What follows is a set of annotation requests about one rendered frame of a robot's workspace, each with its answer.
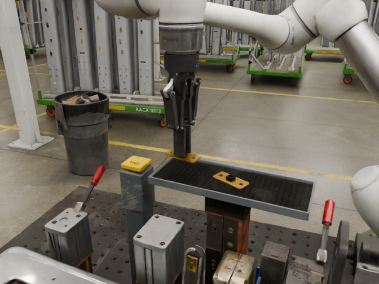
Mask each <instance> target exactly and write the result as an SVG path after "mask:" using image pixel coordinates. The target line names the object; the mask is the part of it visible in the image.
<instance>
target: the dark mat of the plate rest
mask: <svg viewBox="0 0 379 284"><path fill-rule="evenodd" d="M222 171H223V172H226V173H228V174H232V175H235V176H236V177H237V178H239V179H242V180H245V181H247V182H249V185H248V186H246V187H245V188H243V189H237V188H234V187H232V186H230V185H228V184H226V183H223V182H221V181H219V180H217V179H215V178H213V176H214V175H216V174H217V173H219V172H222ZM153 177H154V178H159V179H164V180H168V181H173V182H176V183H181V184H185V185H190V186H194V187H198V188H203V189H208V190H213V191H216V192H221V193H225V194H230V195H233V196H238V197H243V198H247V199H252V200H256V201H260V202H265V203H270V204H273V205H278V206H283V207H287V208H292V209H295V210H300V211H304V212H307V210H308V207H309V202H310V197H311V192H312V187H313V184H308V183H302V182H299V181H293V180H288V179H282V178H278V177H273V176H267V175H262V174H256V173H252V172H247V171H241V170H236V169H232V168H227V167H222V166H216V165H211V164H207V163H202V162H194V163H191V162H187V161H183V160H180V159H176V158H173V159H172V160H171V161H170V162H169V163H168V164H167V165H165V166H164V167H163V168H162V169H161V170H160V171H159V172H158V173H157V174H155V175H154V176H153Z"/></svg>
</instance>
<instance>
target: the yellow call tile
mask: <svg viewBox="0 0 379 284"><path fill-rule="evenodd" d="M151 163H152V160H151V159H148V158H143V157H138V156H131V157H130V158H129V159H127V160H126V161H125V162H123V163H122V164H121V168H124V169H128V170H133V171H137V172H141V171H142V170H144V169H145V168H146V167H147V166H148V165H150V164H151Z"/></svg>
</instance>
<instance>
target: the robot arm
mask: <svg viewBox="0 0 379 284"><path fill-rule="evenodd" d="M366 1H367V0H296V1H295V2H294V3H293V4H291V5H290V6H289V7H288V8H287V9H286V10H284V11H283V12H282V13H280V14H279V15H265V14H260V13H257V12H254V11H249V10H245V9H242V8H236V7H231V6H225V5H220V4H216V3H211V2H207V0H95V2H96V3H97V4H98V6H99V7H100V8H102V9H103V10H104V11H106V12H108V13H110V14H112V15H116V16H122V17H124V18H127V19H138V20H147V21H150V20H154V19H155V18H157V17H158V18H159V29H160V49H162V50H163V51H165V52H164V69H165V70H166V71H168V73H169V76H168V85H167V86H166V87H165V88H161V89H160V93H161V95H162V98H163V101H164V109H165V117H166V124H167V128H169V129H173V140H174V155H176V156H180V157H185V156H186V151H187V153H189V154H190V153H191V126H194V125H195V122H193V120H195V119H196V114H197V102H198V96H199V87H200V83H201V78H196V77H195V71H197V70H198V69H199V52H197V51H199V50H201V49H202V40H203V27H204V25H208V26H213V27H216V28H221V29H226V30H231V31H234V32H239V33H243V34H247V35H249V36H252V37H254V38H255V39H256V40H257V41H258V42H259V43H260V44H261V45H262V46H263V47H265V48H267V49H268V50H269V51H271V52H274V53H277V54H283V55H287V54H293V53H295V52H297V51H299V50H300V49H301V48H302V47H303V46H305V45H307V44H308V43H310V42H311V41H312V40H314V39H315V38H317V37H318V36H319V35H321V36H322V37H323V38H325V39H326V40H327V41H329V42H332V43H335V44H336V46H337V47H338V48H339V50H340V51H341V52H342V54H343V56H344V57H345V58H346V60H347V61H348V62H349V64H350V65H351V67H352V68H353V70H354V71H355V73H356V74H357V75H358V77H359V78H360V80H361V81H362V82H363V84H364V85H365V87H366V88H367V90H368V91H369V92H370V94H371V95H372V96H373V98H374V99H375V101H376V102H377V104H378V105H379V37H378V36H377V34H376V33H375V32H374V30H373V29H372V27H371V26H370V25H369V23H368V22H367V21H366V20H367V18H368V13H367V9H366V6H365V2H366ZM350 189H351V195H352V200H353V203H354V205H355V208H356V209H357V211H358V213H359V214H360V216H361V217H362V218H363V220H364V221H365V222H366V224H367V225H368V226H369V227H370V228H371V229H372V231H373V232H374V233H375V234H376V236H377V237H378V238H379V165H374V166H368V167H365V168H363V169H361V170H360V171H358V172H357V173H356V174H355V175H354V176H353V177H352V179H351V182H350Z"/></svg>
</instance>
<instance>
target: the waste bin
mask: <svg viewBox="0 0 379 284"><path fill-rule="evenodd" d="M53 103H54V107H55V120H56V125H57V129H58V135H63V136H64V143H65V148H66V152H67V157H68V162H69V167H70V170H71V171H72V172H73V173H74V174H77V175H82V176H89V175H95V173H96V171H97V169H98V167H99V166H104V167H105V169H107V168H108V167H109V165H110V160H109V139H108V129H109V128H112V120H111V115H110V112H109V96H108V95H106V94H104V93H101V92H96V91H89V90H77V91H69V92H65V93H62V94H59V95H56V96H55V97H54V98H53Z"/></svg>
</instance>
